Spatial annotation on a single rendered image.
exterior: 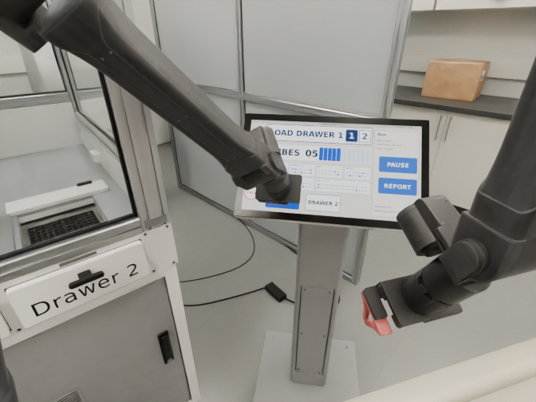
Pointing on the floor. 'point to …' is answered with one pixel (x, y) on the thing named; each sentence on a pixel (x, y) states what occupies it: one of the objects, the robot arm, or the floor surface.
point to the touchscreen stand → (312, 329)
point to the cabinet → (110, 348)
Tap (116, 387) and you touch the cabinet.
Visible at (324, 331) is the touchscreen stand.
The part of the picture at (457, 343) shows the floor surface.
